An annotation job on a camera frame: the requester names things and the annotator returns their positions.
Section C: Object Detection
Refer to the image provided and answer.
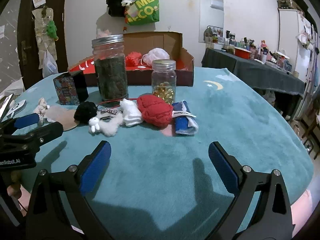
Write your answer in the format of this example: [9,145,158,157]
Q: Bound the white bath pouf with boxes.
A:
[141,47,172,68]

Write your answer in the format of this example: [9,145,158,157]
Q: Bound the pale pink plush toy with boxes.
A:
[96,27,112,38]

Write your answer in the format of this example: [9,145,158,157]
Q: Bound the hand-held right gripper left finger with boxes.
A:
[25,140,113,240]

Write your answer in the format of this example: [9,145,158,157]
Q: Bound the wall mirror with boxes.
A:
[199,0,225,44]

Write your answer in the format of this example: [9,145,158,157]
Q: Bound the person's left hand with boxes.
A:
[7,171,23,199]

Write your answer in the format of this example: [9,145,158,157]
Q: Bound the colourful printed small box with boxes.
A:
[53,70,89,105]

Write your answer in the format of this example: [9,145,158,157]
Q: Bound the white soft cloth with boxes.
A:
[119,99,143,127]

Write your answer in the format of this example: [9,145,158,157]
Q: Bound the dark brown door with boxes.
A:
[19,0,68,90]

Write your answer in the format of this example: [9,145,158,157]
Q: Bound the red foam mesh heart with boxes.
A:
[125,52,143,67]

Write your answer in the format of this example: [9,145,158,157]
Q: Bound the clear plastic bag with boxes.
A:
[42,50,58,78]

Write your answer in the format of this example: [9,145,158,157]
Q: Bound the beige hanging organiser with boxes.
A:
[32,7,59,53]

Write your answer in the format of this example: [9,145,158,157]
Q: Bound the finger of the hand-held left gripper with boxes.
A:
[0,112,38,133]
[0,122,64,153]

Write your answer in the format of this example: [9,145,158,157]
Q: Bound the red basin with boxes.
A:
[234,47,252,60]

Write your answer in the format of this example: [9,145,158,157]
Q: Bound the table with dark cloth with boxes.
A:
[201,47,307,117]

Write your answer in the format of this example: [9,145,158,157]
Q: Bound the beige felt disc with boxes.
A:
[45,106,81,131]

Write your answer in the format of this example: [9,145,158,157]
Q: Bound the checked ribbon bow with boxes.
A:
[100,107,118,116]

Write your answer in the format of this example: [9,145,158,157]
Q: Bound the cardboard box with red inside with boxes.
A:
[67,31,195,87]

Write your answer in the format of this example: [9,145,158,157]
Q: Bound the pale knobby fuzzy plush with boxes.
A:
[34,97,50,125]

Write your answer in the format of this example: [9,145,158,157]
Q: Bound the white printed card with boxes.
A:
[5,99,27,118]

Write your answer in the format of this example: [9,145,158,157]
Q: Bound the green tote bag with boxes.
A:
[125,0,160,26]

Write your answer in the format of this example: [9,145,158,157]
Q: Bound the small white rabbit toy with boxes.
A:
[88,117,101,133]

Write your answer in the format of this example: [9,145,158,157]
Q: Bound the small glass jar gold contents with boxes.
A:
[151,59,177,105]

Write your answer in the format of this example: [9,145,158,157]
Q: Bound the metal door handle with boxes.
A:
[21,41,32,67]

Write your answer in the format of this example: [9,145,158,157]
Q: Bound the black bag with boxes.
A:
[105,0,130,17]

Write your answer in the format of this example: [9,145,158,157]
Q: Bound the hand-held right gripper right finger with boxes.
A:
[208,141,294,240]

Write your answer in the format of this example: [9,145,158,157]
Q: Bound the white cotton fluff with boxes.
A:
[96,111,125,137]

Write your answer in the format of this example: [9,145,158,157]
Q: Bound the black pompom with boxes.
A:
[74,102,98,124]

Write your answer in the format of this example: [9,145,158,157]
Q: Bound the red knit soft toy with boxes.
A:
[137,94,174,127]

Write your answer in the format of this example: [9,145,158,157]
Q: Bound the green plush on door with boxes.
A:
[46,20,59,40]

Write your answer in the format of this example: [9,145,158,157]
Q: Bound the row of cosmetic bottles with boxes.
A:
[204,25,293,73]

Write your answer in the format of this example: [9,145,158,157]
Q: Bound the teal plush blanket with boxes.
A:
[5,66,314,240]

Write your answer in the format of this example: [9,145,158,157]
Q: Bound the large glass jar dark contents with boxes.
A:
[91,34,129,101]

